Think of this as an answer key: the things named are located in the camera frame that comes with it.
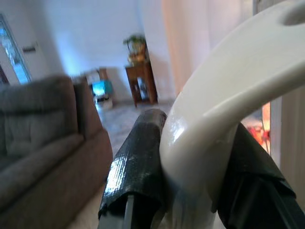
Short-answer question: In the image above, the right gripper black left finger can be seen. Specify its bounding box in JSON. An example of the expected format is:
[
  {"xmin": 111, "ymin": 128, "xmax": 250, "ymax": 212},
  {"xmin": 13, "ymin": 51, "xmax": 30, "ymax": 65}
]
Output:
[{"xmin": 99, "ymin": 109, "xmax": 172, "ymax": 229}]

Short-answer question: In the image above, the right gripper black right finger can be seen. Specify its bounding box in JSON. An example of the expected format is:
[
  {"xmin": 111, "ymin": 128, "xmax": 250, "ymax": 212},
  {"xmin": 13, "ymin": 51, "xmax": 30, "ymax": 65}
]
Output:
[{"xmin": 214, "ymin": 123, "xmax": 305, "ymax": 229}]

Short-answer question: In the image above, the cream dustpan with wooden handle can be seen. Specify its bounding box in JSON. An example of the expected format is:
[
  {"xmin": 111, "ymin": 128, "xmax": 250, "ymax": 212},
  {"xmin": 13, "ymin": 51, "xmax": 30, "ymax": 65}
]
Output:
[{"xmin": 156, "ymin": 0, "xmax": 305, "ymax": 229}]

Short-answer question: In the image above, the red bag with oranges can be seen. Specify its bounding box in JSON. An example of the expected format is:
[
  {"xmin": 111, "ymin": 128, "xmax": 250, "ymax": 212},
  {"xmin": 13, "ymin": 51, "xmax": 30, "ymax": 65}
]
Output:
[{"xmin": 246, "ymin": 112, "xmax": 271, "ymax": 153}]

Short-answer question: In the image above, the white round appliance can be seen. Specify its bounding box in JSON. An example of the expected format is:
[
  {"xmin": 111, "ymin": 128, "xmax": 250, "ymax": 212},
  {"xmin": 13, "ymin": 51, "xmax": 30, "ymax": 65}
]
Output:
[{"xmin": 94, "ymin": 94, "xmax": 113, "ymax": 109}]

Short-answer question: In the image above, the light wooden cabinet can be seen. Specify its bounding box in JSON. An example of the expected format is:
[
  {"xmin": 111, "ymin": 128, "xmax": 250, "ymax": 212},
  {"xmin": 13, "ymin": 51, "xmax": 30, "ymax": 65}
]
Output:
[{"xmin": 269, "ymin": 85, "xmax": 305, "ymax": 175}]

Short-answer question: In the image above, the teal box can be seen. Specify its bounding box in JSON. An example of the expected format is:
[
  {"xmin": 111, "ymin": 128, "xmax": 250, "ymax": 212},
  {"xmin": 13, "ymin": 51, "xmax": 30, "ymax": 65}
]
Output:
[{"xmin": 91, "ymin": 80, "xmax": 112, "ymax": 96}]

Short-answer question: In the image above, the dark wooden side table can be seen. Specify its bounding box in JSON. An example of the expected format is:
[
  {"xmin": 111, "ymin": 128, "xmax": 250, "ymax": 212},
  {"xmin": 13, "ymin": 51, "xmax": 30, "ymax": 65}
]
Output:
[{"xmin": 125, "ymin": 62, "xmax": 158, "ymax": 107}]

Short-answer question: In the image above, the brown fabric sofa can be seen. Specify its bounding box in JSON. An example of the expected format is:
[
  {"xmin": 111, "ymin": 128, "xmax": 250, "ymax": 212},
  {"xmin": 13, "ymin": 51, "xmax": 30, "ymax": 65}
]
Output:
[{"xmin": 0, "ymin": 75, "xmax": 114, "ymax": 229}]

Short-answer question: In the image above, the green potted plant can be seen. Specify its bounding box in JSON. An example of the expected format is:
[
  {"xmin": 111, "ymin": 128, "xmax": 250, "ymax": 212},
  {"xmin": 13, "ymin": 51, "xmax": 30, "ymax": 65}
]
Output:
[{"xmin": 123, "ymin": 34, "xmax": 146, "ymax": 65}]

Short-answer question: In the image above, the bright window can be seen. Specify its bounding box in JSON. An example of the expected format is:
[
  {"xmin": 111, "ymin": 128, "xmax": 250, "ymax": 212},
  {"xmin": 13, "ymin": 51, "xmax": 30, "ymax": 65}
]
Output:
[{"xmin": 0, "ymin": 14, "xmax": 33, "ymax": 84}]

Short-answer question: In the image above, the dark wall switch plate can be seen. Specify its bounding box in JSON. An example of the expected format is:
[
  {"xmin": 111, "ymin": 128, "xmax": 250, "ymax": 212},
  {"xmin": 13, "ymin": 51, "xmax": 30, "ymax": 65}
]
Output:
[{"xmin": 22, "ymin": 42, "xmax": 39, "ymax": 52}]

